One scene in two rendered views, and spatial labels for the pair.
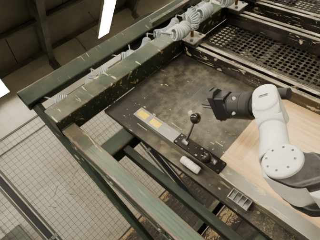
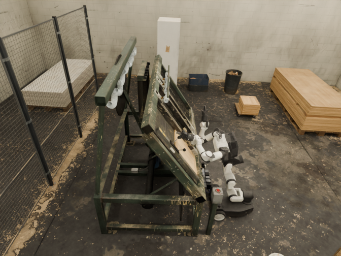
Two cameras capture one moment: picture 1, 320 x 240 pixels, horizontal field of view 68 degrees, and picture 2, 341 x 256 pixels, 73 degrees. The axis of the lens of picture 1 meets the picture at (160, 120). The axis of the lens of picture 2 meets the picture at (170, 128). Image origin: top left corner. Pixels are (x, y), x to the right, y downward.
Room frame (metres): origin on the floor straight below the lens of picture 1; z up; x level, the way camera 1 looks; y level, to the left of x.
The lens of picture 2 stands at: (0.03, 1.94, 3.17)
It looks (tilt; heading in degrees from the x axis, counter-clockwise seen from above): 35 degrees down; 294
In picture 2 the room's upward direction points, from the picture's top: 3 degrees clockwise
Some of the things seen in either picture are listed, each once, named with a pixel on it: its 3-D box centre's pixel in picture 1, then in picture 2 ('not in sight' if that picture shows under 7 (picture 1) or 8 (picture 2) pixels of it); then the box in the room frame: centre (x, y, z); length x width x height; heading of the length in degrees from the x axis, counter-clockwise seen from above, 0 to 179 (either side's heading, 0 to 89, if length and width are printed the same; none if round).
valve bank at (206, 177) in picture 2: not in sight; (205, 177); (0.50, -0.44, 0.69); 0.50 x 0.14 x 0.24; 115
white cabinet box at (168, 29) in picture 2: not in sight; (168, 58); (2.89, -4.06, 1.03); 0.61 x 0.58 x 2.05; 113
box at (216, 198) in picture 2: not in sight; (216, 195); (0.25, -0.08, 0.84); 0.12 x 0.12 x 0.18; 25
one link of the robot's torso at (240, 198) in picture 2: not in sight; (235, 194); (0.04, -0.71, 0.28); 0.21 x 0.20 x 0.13; 25
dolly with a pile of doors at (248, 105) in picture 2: not in sight; (246, 105); (0.44, -3.90, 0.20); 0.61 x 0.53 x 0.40; 113
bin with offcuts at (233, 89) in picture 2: not in sight; (232, 82); (1.12, -5.02, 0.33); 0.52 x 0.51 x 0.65; 113
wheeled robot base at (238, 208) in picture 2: not in sight; (232, 198); (0.07, -0.70, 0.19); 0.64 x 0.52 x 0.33; 25
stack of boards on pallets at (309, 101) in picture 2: not in sight; (304, 98); (-0.92, -4.81, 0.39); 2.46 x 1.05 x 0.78; 113
